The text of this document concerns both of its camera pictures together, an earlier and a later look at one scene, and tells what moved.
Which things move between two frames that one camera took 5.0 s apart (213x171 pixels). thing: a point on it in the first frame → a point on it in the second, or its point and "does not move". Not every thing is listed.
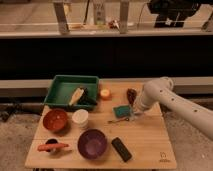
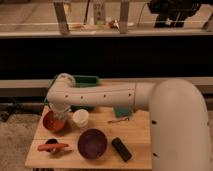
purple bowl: x=92 y=143 does not move
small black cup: x=51 y=141 does not move
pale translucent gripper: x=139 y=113 → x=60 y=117
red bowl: x=55 y=119 does not move
